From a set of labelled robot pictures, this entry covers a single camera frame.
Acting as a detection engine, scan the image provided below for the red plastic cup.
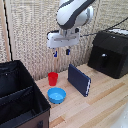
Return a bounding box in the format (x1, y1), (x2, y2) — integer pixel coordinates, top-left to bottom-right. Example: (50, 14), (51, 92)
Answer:
(47, 71), (59, 87)

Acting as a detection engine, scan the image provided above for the black fabric storage box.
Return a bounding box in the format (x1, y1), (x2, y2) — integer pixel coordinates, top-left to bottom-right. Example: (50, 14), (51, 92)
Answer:
(0, 59), (52, 128)

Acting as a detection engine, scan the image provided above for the black case with latch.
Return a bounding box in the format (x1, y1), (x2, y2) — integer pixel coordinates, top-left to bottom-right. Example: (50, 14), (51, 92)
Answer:
(87, 28), (128, 80)

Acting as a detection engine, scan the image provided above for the black cable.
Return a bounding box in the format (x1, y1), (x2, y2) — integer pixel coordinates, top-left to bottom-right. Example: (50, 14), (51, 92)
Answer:
(79, 16), (128, 38)

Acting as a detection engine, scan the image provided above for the blue plastic bowl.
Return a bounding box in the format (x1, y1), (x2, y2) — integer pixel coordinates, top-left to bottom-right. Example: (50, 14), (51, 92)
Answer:
(47, 87), (67, 105)

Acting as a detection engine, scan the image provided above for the dark blue book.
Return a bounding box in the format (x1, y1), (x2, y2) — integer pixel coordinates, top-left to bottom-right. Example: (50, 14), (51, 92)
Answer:
(67, 64), (92, 98)

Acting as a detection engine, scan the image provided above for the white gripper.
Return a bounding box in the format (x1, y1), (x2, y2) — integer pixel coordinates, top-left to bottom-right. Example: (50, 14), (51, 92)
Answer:
(46, 30), (81, 59)

